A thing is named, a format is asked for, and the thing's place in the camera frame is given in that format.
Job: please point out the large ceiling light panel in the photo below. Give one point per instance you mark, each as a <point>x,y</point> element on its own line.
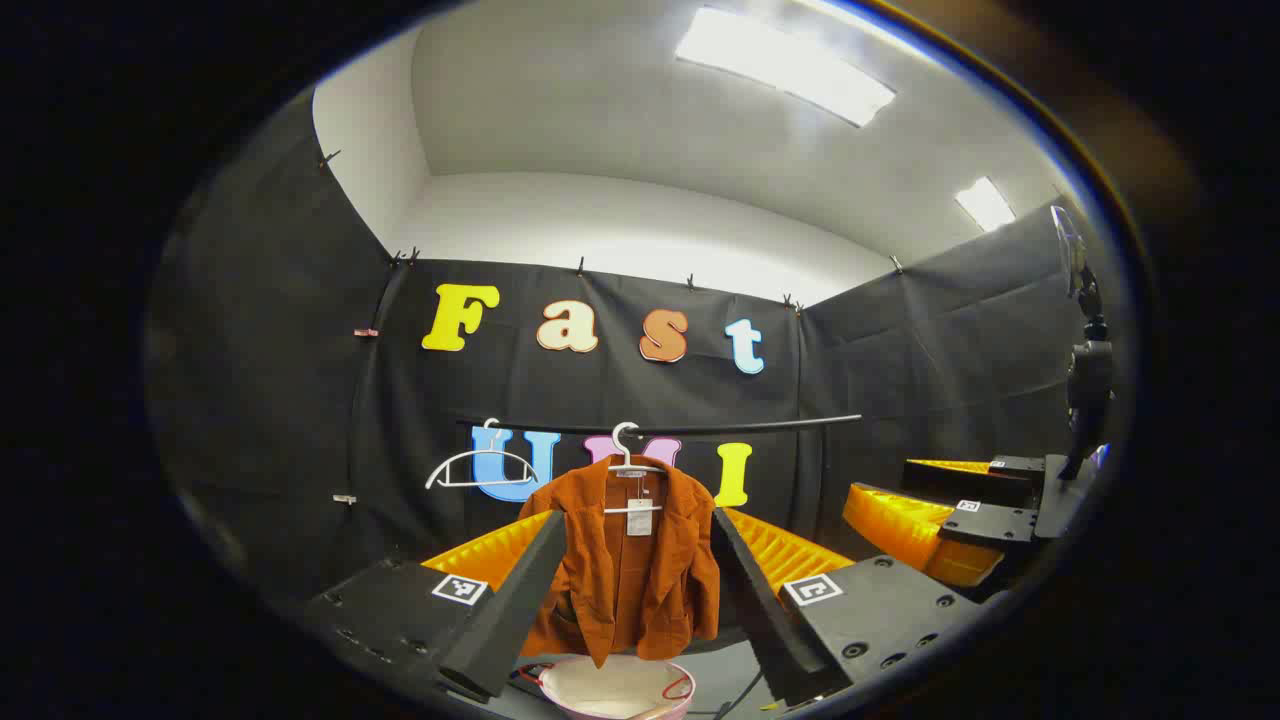
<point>790,65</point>

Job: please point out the pink white laundry hamper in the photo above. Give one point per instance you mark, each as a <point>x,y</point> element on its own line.
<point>610,685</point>

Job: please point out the black clothes rail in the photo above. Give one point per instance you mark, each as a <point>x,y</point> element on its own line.
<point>760,425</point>

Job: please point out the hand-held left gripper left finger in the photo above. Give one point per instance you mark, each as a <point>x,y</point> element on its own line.
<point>520,600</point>

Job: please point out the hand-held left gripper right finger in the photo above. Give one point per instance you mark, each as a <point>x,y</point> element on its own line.
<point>760,610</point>

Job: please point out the white clothes hanger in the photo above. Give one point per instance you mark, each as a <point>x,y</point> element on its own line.
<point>626,455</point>

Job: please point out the black backdrop cloth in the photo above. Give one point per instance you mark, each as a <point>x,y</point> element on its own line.
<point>290,350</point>

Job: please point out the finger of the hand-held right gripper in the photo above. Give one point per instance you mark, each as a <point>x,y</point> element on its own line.
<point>960,482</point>
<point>990,525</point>

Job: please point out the small ceiling light panel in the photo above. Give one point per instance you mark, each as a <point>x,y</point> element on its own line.
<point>985,203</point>

